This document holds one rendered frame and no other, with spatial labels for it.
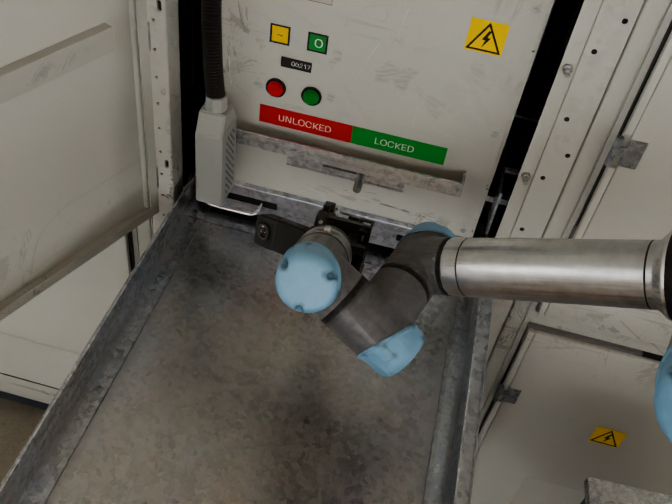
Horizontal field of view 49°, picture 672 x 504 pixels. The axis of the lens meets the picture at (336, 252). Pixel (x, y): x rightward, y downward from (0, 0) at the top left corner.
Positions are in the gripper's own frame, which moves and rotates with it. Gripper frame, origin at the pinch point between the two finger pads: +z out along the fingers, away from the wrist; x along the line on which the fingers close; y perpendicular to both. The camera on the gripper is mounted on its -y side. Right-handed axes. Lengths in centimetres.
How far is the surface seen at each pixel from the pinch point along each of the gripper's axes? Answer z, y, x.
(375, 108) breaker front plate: 6.5, 2.4, 18.4
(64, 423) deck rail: -23.3, -28.5, -32.8
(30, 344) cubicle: 43, -69, -57
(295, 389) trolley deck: -9.2, 1.3, -25.2
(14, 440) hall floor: 51, -73, -88
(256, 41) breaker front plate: 3.1, -17.9, 24.4
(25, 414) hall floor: 57, -75, -84
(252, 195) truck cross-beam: 17.3, -16.9, -2.6
